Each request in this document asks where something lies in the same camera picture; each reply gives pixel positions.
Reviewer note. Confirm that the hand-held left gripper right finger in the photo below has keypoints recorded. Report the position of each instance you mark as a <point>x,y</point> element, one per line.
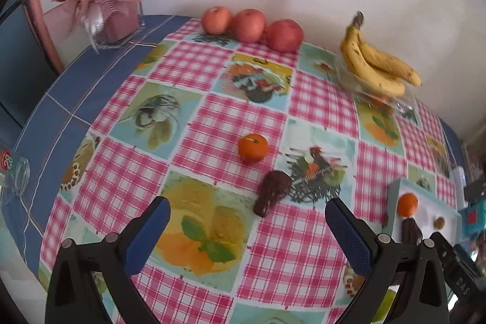
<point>351,236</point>

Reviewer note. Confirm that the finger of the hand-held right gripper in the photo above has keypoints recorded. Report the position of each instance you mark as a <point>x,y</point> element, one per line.
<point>443,244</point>

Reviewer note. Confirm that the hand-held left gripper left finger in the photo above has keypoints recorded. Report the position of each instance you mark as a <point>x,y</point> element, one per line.
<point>148,233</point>

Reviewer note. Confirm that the white tray with teal rim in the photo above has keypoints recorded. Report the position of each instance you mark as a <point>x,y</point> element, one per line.
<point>433,206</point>

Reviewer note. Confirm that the orange tangerine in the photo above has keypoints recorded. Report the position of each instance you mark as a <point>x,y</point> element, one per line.
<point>253,147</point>
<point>407,203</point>

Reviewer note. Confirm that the dark brown date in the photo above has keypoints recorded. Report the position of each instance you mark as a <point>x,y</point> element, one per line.
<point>264,205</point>
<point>279,182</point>
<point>411,231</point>

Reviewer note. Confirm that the small brown longan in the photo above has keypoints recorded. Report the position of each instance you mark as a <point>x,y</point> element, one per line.
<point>439,222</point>

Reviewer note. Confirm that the teal box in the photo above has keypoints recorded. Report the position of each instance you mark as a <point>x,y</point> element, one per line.
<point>472,218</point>

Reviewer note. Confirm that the black charger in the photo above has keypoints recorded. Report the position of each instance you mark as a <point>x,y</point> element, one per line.
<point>476,189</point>

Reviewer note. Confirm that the white power strip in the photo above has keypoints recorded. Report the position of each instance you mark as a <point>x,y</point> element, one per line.
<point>460,178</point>

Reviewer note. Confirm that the pink checkered printed tablecloth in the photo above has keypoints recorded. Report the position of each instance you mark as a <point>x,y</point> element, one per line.
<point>212,111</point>

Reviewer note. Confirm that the clear glass bowl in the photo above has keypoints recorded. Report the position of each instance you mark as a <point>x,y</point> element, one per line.
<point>379,100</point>

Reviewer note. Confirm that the glass jar with red label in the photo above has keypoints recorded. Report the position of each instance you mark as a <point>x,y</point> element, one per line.
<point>13,176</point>

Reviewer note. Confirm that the blue grid tablecloth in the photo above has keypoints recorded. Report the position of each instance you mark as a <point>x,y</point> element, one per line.
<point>76,81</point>

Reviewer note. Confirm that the yellow banana bunch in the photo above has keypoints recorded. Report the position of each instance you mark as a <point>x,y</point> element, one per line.
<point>372,62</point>

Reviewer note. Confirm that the clear vase with pink filling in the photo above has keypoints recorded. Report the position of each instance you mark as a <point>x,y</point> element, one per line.
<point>117,28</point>

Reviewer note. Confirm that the red apple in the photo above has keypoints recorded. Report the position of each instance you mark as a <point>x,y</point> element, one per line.
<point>216,19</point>
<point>284,34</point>
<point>248,25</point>

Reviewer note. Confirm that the wooden chair back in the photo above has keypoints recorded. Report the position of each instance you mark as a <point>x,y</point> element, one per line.
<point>41,31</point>

